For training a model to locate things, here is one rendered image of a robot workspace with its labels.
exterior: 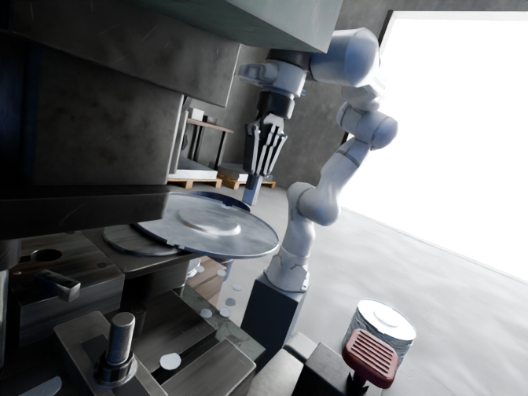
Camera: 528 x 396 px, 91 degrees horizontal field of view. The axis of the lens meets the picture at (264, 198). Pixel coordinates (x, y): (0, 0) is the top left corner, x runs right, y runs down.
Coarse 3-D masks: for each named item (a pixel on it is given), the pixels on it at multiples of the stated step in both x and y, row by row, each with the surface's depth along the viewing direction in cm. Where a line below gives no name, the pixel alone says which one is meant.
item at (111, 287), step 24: (24, 240) 31; (48, 240) 32; (72, 240) 33; (24, 264) 27; (48, 264) 28; (72, 264) 29; (96, 264) 30; (24, 288) 24; (96, 288) 28; (120, 288) 30; (24, 312) 23; (48, 312) 24; (72, 312) 26; (24, 336) 24
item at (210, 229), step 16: (176, 192) 61; (176, 208) 52; (192, 208) 53; (208, 208) 59; (224, 208) 62; (240, 208) 65; (144, 224) 41; (160, 224) 43; (176, 224) 45; (192, 224) 46; (208, 224) 48; (224, 224) 50; (240, 224) 55; (256, 224) 58; (160, 240) 38; (192, 240) 41; (208, 240) 42; (224, 240) 44; (240, 240) 47; (256, 240) 49; (224, 256) 38; (240, 256) 40; (256, 256) 42
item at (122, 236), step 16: (128, 224) 41; (96, 240) 35; (112, 240) 35; (128, 240) 36; (144, 240) 37; (112, 256) 33; (128, 256) 34; (144, 256) 34; (160, 256) 35; (176, 256) 37; (192, 256) 39; (128, 272) 31; (144, 272) 33; (160, 272) 38; (176, 272) 40; (144, 288) 37; (160, 288) 39; (176, 288) 42
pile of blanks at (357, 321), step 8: (352, 320) 140; (360, 320) 133; (352, 328) 138; (360, 328) 132; (368, 328) 128; (344, 336) 144; (376, 336) 125; (384, 336) 123; (344, 344) 141; (392, 344) 124; (400, 344) 123; (408, 344) 125; (400, 352) 124; (400, 360) 127
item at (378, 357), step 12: (360, 336) 35; (372, 336) 35; (348, 348) 32; (360, 348) 32; (372, 348) 33; (384, 348) 34; (348, 360) 31; (360, 360) 30; (372, 360) 31; (384, 360) 32; (396, 360) 32; (360, 372) 30; (372, 372) 29; (384, 372) 30; (384, 384) 29
